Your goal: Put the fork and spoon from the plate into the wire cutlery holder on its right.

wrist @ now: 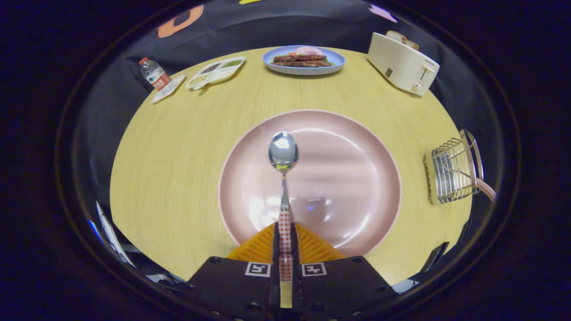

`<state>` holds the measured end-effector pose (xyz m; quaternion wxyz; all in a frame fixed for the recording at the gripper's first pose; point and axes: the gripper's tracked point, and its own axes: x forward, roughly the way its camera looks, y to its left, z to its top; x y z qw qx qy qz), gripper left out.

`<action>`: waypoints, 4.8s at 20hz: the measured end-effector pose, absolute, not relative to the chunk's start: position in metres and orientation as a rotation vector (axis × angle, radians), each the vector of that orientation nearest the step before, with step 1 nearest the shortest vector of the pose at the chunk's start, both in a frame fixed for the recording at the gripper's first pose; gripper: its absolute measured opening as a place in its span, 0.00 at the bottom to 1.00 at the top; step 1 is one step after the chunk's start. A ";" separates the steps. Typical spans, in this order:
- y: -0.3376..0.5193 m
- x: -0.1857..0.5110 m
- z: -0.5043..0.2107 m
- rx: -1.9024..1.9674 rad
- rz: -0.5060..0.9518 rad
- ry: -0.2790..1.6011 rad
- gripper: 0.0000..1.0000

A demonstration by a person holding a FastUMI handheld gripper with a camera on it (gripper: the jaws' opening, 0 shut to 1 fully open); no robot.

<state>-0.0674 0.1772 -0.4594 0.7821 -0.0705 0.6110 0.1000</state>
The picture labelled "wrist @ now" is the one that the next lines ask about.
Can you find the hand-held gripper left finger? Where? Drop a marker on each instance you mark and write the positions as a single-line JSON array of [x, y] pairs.
[[232, 290]]

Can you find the clear water bottle red label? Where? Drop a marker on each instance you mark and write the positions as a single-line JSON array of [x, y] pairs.
[[155, 76]]

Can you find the white square coaster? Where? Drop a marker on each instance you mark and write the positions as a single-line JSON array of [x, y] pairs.
[[171, 88]]

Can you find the white divided dish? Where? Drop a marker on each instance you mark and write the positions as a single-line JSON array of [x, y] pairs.
[[214, 73]]

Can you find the blue plate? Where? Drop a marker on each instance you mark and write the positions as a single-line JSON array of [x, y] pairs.
[[303, 70]]

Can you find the brown sausage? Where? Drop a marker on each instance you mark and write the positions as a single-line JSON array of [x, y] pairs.
[[303, 63], [299, 57]]

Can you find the pink ham slice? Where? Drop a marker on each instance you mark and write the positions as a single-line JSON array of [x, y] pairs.
[[308, 50]]

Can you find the pink plate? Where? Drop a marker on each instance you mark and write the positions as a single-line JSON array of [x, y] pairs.
[[343, 178]]

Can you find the white toaster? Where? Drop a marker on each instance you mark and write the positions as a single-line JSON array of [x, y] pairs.
[[401, 64]]

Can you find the brown toast slice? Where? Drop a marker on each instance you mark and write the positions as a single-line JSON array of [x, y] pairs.
[[396, 36], [412, 44]]

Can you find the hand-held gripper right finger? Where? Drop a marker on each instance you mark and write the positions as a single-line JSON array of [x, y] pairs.
[[343, 290]]

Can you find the green lettuce leaf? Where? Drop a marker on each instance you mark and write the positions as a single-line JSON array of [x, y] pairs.
[[328, 60]]

